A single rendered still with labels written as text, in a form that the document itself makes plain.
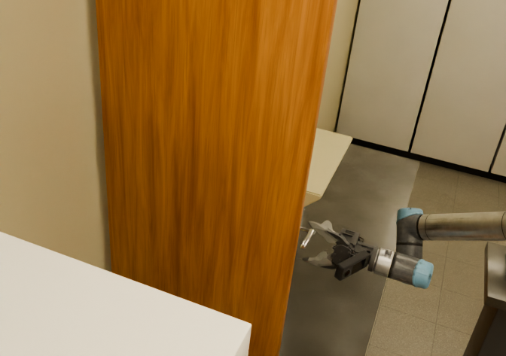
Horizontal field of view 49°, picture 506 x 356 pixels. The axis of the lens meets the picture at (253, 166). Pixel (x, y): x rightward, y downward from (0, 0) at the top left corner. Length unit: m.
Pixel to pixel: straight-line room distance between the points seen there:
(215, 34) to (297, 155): 0.29
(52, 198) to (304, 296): 0.89
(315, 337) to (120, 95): 0.91
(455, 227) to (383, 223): 0.65
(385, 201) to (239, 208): 1.18
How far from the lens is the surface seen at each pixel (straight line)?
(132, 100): 1.26
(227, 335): 0.30
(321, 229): 1.57
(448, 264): 3.70
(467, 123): 4.51
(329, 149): 1.45
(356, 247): 1.62
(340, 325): 1.77
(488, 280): 2.12
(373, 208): 2.29
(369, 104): 4.55
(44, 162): 1.25
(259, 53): 1.08
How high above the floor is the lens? 2.20
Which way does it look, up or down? 31 degrees down
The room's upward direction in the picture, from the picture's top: 6 degrees clockwise
